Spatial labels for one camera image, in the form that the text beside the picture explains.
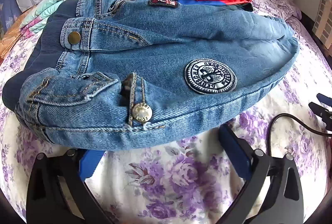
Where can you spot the brick pattern panel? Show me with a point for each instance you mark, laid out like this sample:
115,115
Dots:
324,16

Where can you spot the blue denim pants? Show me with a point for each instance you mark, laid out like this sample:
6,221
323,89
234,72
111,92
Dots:
166,55

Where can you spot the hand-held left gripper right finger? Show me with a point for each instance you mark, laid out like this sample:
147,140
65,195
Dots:
234,151

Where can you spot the brown pillow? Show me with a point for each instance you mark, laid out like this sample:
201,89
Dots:
13,37

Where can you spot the blue patterned cloth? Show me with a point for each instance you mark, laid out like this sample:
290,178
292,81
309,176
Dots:
9,6

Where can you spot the folded dark garment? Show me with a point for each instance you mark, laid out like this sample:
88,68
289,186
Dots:
245,7

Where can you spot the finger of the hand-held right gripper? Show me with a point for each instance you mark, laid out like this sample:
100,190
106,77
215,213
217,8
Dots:
324,110

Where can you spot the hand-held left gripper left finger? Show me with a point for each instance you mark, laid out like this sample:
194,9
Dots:
89,165

